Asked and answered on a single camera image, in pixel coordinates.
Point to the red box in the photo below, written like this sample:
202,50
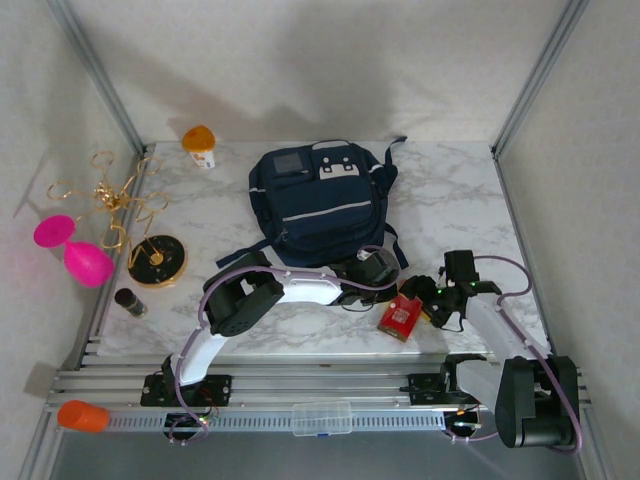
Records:
397,320

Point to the navy blue backpack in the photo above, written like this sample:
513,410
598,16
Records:
325,200

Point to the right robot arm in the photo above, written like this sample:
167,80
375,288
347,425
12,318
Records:
500,325

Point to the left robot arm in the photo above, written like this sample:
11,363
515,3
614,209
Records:
305,290

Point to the small circuit board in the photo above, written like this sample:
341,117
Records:
465,424
204,417

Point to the clear plastic organizer box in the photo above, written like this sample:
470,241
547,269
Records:
322,419

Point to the white bottle with orange lid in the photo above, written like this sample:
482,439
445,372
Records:
199,141

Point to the small dark cylinder bottle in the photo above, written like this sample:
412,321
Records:
131,302

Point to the pink plastic goblet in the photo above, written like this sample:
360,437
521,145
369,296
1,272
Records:
87,262

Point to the orange plastic cup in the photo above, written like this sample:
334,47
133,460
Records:
82,416

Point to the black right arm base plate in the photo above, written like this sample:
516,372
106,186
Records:
425,390

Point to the aluminium side rail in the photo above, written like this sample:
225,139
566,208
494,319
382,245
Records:
520,240
92,330

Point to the aluminium rail frame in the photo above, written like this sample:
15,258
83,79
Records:
320,380

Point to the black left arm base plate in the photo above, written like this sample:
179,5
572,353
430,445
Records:
220,387

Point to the aluminium frame post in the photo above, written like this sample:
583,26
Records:
100,80
540,75

